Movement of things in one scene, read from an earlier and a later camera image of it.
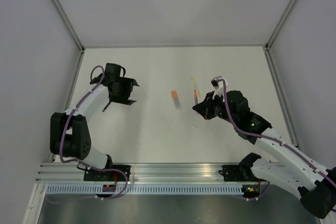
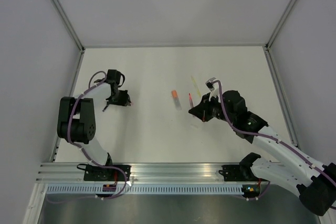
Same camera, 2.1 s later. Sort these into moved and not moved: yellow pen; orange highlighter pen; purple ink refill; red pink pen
Moved: red pink pen
Not moved: yellow pen; purple ink refill; orange highlighter pen
